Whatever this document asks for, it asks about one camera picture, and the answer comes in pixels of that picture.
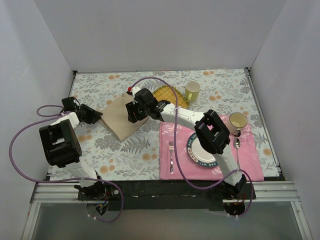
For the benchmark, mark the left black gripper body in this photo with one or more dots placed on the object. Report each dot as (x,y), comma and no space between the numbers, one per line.
(88,114)

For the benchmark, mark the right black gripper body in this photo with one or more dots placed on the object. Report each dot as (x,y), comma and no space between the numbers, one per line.
(133,111)

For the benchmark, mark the beige cloth napkin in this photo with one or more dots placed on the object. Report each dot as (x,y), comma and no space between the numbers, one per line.
(115,117)

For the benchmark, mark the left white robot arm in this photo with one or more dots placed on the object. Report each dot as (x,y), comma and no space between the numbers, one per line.
(63,150)

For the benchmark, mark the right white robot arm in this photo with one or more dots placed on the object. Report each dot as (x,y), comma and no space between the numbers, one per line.
(212,133)

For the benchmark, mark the yellow woven bamboo tray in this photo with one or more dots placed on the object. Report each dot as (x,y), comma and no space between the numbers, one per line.
(165,93)

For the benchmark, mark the floral tablecloth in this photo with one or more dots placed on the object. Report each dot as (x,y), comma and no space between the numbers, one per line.
(137,158)

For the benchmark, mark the silver fork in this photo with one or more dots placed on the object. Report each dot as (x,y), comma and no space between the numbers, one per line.
(171,150)

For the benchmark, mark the yellow green mug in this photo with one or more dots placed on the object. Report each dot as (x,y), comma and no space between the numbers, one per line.
(192,90)

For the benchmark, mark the green rimmed white plate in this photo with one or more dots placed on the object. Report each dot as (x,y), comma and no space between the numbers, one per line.
(198,154)

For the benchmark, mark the pink mug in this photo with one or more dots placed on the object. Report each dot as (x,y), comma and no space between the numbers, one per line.
(235,123)

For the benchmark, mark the silver spoon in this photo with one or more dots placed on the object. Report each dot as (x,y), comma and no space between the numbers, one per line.
(237,145)

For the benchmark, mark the pink placemat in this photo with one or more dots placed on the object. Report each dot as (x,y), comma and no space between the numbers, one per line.
(248,156)

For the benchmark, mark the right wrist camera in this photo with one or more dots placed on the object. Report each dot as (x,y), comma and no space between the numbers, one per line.
(142,95)

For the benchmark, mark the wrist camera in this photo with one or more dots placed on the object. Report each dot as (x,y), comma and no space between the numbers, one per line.
(70,104)
(142,95)

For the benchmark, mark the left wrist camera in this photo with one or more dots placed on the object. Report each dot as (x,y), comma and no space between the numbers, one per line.
(70,104)

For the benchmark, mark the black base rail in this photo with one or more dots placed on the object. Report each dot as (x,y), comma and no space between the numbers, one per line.
(162,195)

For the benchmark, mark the aluminium frame rail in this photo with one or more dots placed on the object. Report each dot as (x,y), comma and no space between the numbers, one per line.
(265,191)

